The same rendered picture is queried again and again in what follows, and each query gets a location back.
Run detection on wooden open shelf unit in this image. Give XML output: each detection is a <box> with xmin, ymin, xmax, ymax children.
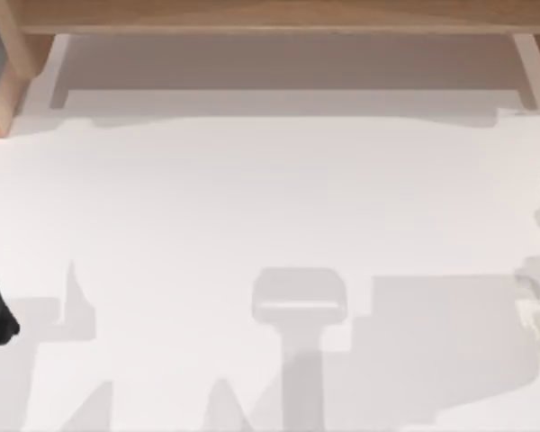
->
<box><xmin>16</xmin><ymin>0</ymin><xmax>540</xmax><ymax>112</ymax></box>

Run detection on pale wooden drawer, grey inside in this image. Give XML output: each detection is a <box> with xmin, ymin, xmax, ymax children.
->
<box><xmin>0</xmin><ymin>0</ymin><xmax>56</xmax><ymax>139</ymax></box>

